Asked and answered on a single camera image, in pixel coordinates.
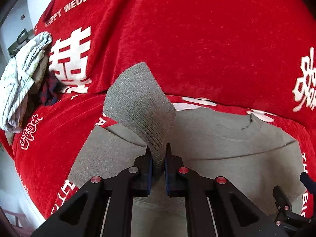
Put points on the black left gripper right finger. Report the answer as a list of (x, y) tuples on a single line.
[(215, 207)]

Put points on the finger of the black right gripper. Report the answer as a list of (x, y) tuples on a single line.
[(307, 181), (281, 201)]

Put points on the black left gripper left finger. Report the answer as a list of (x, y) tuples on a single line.
[(102, 207)]

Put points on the grey knit garment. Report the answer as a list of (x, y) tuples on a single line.
[(253, 155)]

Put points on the dark plaid garment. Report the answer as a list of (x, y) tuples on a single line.
[(50, 89)]

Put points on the red wedding blanket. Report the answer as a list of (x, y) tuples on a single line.
[(246, 56)]

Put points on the pale striped cloth pile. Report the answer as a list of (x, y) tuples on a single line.
[(16, 81)]

